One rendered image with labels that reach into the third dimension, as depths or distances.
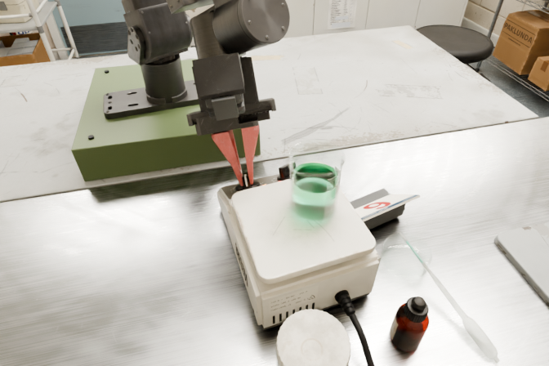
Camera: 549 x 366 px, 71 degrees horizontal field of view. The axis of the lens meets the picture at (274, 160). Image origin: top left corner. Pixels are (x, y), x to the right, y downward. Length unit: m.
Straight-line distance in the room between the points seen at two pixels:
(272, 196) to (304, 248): 0.08
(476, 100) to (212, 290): 0.62
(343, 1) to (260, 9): 2.58
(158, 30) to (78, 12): 2.84
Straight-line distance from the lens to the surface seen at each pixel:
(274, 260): 0.37
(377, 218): 0.51
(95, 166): 0.62
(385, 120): 0.72
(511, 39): 3.06
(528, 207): 0.63
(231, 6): 0.40
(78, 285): 0.51
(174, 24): 0.59
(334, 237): 0.39
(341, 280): 0.40
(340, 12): 2.97
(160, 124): 0.61
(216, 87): 0.37
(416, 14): 3.27
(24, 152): 0.75
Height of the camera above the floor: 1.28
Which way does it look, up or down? 39 degrees down
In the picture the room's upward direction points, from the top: 1 degrees counter-clockwise
